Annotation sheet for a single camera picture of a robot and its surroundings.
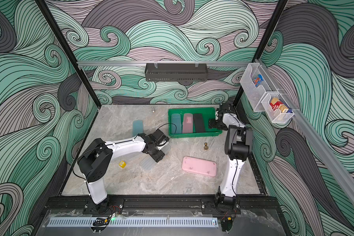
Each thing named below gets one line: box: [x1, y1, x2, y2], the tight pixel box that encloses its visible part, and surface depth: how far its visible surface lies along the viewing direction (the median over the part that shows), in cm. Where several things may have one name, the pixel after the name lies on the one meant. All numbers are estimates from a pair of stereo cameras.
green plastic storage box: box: [168, 106, 223, 139], surface depth 110 cm
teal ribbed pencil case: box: [171, 113, 182, 134], surface depth 111 cm
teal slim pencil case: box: [132, 119, 144, 138], surface depth 109 cm
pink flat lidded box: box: [181, 155, 217, 177], surface depth 86 cm
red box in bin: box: [269, 97, 289, 114], surface depth 67 cm
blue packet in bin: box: [252, 73, 265, 88], surface depth 85 cm
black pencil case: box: [193, 113, 206, 133], surface depth 109 cm
